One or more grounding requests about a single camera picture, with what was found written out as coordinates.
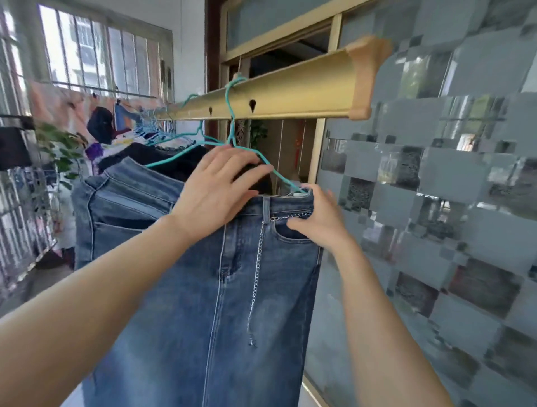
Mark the blue fabric cover white trim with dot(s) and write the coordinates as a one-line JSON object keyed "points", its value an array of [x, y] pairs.
{"points": [[123, 115]]}

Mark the side window metal grille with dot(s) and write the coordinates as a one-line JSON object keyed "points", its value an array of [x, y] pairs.
{"points": [[21, 209]]}

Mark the green leafy plant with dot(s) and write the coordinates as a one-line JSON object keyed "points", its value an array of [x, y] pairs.
{"points": [[63, 151]]}

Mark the person's right forearm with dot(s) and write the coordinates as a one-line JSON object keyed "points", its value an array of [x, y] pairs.
{"points": [[377, 335]]}

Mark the gold clothes rail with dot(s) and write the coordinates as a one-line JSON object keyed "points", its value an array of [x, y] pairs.
{"points": [[293, 92]]}

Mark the purple white detergent bag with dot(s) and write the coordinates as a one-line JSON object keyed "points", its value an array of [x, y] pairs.
{"points": [[94, 152]]}

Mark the person's right hand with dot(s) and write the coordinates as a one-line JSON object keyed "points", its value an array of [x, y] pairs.
{"points": [[327, 226]]}

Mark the orange patterned hanging sheet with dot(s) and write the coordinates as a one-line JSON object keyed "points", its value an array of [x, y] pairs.
{"points": [[54, 105]]}

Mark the black shorts with logo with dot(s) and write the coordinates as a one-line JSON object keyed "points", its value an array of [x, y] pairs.
{"points": [[193, 165]]}

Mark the person's left hand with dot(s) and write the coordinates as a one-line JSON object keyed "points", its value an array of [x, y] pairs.
{"points": [[214, 197]]}

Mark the person's left forearm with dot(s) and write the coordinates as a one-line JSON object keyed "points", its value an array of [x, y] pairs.
{"points": [[84, 314]]}

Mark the grey metal window pole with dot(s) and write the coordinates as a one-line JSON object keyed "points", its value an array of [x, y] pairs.
{"points": [[105, 90]]}

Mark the gold framed glass door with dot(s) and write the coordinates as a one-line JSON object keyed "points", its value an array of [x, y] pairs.
{"points": [[419, 167]]}

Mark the black cloth on grille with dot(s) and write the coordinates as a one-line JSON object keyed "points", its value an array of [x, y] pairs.
{"points": [[14, 146]]}

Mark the window with metal bars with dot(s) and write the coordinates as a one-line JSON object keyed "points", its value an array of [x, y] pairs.
{"points": [[105, 50]]}

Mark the white red floral cloth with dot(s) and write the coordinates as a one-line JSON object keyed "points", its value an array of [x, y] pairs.
{"points": [[63, 218]]}

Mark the metal mop poles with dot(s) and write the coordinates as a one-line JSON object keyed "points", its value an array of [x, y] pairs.
{"points": [[165, 79]]}

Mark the navy bucket hat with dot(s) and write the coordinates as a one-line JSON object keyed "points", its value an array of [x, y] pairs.
{"points": [[100, 126]]}

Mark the brown door frame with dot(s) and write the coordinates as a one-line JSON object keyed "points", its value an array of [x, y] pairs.
{"points": [[214, 42]]}

